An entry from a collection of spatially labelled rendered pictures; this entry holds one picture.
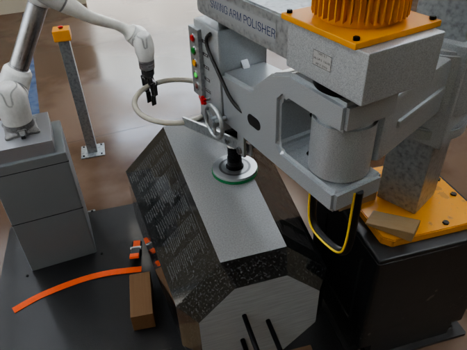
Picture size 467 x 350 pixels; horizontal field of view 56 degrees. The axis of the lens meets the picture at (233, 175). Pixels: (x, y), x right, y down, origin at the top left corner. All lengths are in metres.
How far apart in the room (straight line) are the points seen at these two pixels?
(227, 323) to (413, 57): 1.19
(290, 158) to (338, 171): 0.21
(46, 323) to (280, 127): 1.85
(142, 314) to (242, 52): 1.47
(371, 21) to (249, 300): 1.10
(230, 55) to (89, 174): 2.31
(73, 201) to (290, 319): 1.47
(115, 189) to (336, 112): 2.58
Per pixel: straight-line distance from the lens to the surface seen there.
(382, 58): 1.08
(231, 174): 2.04
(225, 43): 1.68
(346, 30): 1.12
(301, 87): 1.30
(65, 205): 2.79
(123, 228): 3.17
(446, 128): 1.83
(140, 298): 2.58
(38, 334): 2.77
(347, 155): 1.30
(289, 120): 1.48
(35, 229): 2.88
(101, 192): 3.57
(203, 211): 1.90
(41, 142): 2.58
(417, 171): 2.00
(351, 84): 1.10
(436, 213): 2.17
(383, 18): 1.12
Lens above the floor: 2.12
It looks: 37 degrees down
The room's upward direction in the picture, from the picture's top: 2 degrees counter-clockwise
